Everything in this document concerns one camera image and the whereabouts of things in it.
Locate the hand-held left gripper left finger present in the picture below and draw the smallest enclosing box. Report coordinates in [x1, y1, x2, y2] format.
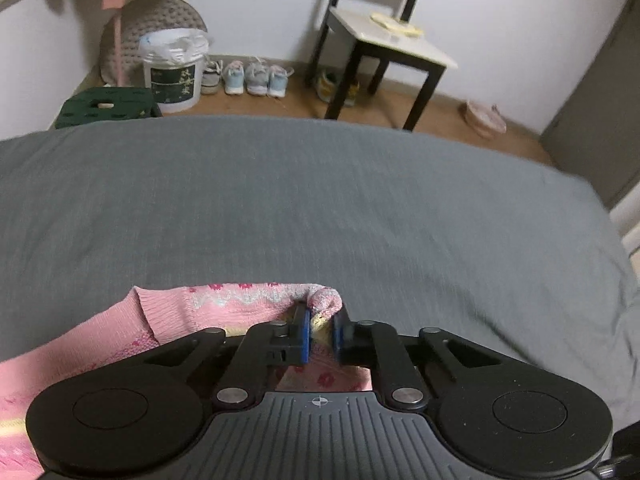
[142, 301, 313, 413]

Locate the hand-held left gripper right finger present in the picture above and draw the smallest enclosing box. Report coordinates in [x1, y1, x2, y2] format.
[332, 307, 503, 413]

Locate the pink striped knit sweater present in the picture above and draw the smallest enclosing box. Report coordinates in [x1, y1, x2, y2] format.
[0, 282, 374, 480]

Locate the light blue sneaker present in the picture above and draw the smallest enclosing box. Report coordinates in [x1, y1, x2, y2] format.
[268, 64, 295, 99]
[222, 59, 247, 96]

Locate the grey sneaker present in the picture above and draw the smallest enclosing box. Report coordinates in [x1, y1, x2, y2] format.
[245, 59, 271, 96]

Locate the pink slipper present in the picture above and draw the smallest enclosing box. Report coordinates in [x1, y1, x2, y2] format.
[464, 98, 507, 139]

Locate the white sneaker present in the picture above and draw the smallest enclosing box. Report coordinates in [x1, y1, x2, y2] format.
[200, 58, 225, 95]

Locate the white plastic bucket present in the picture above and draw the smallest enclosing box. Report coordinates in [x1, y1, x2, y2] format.
[137, 28, 210, 114]

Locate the white chair with black legs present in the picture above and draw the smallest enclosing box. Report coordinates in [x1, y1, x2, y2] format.
[305, 0, 459, 132]

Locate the dark green plastic stool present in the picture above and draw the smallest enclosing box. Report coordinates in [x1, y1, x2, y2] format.
[54, 86, 164, 131]

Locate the pale yellow cloth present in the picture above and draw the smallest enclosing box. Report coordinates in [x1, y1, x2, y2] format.
[369, 11, 427, 40]

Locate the grey door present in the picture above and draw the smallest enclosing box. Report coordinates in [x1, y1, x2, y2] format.
[539, 0, 640, 211]

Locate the grey knitted round cushion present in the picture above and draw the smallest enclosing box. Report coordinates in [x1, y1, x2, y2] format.
[99, 0, 209, 86]

